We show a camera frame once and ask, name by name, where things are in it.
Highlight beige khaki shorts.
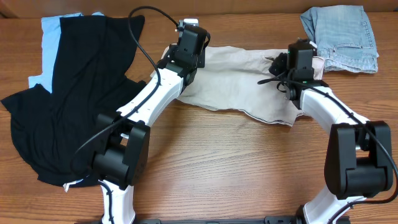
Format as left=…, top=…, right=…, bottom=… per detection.
left=150, top=45, right=326, bottom=127

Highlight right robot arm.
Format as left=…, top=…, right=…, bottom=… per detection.
left=264, top=39, right=397, bottom=224

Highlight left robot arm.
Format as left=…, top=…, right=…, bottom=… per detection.
left=88, top=19, right=210, bottom=223

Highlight folded light blue jeans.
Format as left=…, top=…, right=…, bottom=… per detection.
left=300, top=5, right=379, bottom=73

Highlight light blue shirt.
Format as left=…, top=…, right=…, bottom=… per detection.
left=28, top=12, right=105, bottom=94

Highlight black t-shirt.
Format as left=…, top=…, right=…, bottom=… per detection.
left=2, top=16, right=145, bottom=186

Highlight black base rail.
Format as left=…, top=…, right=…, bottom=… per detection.
left=133, top=216, right=299, bottom=224

